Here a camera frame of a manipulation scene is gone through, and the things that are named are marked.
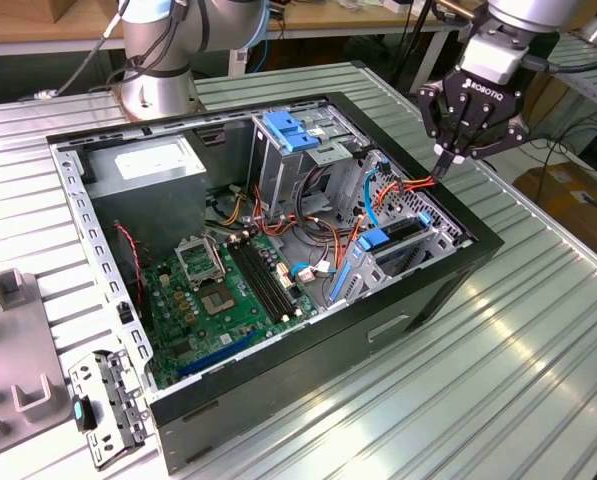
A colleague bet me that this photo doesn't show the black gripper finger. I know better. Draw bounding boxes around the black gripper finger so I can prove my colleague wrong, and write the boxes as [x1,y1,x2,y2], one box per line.
[442,118,528,178]
[416,82,454,178]

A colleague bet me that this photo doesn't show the orange red power wire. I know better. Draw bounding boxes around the orange red power wire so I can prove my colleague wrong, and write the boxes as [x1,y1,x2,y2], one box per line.
[347,172,438,246]

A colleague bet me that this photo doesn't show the blue data wire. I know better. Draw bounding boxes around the blue data wire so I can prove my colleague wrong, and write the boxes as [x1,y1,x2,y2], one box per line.
[363,167,394,229]

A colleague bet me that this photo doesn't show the hard disk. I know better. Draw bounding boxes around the hard disk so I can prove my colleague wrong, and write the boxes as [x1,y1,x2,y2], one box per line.
[329,211,434,305]

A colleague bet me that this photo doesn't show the grey metal disk bay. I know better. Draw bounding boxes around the grey metal disk bay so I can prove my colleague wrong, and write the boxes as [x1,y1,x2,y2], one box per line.
[327,209,474,309]

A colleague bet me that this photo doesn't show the large cardboard box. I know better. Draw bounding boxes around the large cardboard box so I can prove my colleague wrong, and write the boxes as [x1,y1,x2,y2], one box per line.
[512,162,597,259]

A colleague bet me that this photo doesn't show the metal slat side table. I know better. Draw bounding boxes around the metal slat side table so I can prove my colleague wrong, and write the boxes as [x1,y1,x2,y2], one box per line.
[457,32,597,146]

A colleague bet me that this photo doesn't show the blue plastic drive latch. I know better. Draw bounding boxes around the blue plastic drive latch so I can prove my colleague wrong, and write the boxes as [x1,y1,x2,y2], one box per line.
[263,110,322,154]

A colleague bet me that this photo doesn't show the grey metal drive cage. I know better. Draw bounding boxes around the grey metal drive cage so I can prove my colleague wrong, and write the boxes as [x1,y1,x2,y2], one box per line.
[247,102,372,221]

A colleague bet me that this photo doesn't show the black RAM slot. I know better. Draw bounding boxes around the black RAM slot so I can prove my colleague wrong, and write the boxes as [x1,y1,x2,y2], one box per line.
[240,237,294,319]
[229,242,283,324]
[246,234,302,316]
[234,240,288,322]

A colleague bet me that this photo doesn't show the metal socket cover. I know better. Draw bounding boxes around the metal socket cover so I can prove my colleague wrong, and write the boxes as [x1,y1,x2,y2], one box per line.
[173,234,227,291]

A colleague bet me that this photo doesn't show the CPU socket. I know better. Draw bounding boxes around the CPU socket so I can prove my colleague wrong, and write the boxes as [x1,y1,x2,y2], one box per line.
[197,282,242,319]

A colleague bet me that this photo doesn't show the black open PC case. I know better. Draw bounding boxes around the black open PC case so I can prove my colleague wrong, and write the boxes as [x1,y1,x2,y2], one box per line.
[45,91,506,476]

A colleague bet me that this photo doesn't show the grey power supply unit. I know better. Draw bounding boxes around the grey power supply unit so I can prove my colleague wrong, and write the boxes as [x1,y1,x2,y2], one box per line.
[80,134,209,261]

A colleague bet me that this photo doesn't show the green motherboard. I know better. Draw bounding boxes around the green motherboard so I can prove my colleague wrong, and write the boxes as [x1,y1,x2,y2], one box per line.
[140,232,324,391]

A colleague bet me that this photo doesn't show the blue expansion slot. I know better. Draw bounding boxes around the blue expansion slot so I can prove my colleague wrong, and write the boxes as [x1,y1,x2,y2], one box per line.
[177,329,259,379]

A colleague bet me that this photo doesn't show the small cardboard box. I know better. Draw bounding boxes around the small cardboard box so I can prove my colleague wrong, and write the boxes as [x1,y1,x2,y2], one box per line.
[47,0,79,24]

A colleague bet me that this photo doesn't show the black latch with teal tab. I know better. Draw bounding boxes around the black latch with teal tab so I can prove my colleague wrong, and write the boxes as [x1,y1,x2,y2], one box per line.
[72,394,98,432]

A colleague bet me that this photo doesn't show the grey parts rack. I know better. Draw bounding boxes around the grey parts rack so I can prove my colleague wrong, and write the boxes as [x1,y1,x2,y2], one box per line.
[0,267,74,461]

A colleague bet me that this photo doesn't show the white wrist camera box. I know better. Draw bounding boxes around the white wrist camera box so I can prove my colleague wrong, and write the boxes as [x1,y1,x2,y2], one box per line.
[460,34,532,86]

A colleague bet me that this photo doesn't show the wooden desk white frame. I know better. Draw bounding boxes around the wooden desk white frame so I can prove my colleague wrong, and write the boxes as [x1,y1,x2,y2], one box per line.
[0,0,572,96]

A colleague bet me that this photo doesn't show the orange wire bundle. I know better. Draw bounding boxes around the orange wire bundle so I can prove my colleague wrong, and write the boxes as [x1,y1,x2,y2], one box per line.
[251,183,367,274]

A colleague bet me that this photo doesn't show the short blue wire white plug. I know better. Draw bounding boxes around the short blue wire white plug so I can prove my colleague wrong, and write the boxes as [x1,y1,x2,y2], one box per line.
[288,262,340,284]

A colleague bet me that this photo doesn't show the yellow orange supply wires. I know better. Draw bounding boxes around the yellow orange supply wires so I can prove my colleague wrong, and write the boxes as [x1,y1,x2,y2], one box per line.
[205,192,254,229]

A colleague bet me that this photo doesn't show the red black fan wire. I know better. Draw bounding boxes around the red black fan wire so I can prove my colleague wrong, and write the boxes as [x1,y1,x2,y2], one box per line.
[113,222,147,306]

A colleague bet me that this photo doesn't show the black cable with silver plug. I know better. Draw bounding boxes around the black cable with silver plug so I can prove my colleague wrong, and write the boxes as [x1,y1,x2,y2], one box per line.
[17,0,134,104]

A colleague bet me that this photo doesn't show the metal slot bracket plate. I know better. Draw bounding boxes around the metal slot bracket plate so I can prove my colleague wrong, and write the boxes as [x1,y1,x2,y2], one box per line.
[66,348,154,471]

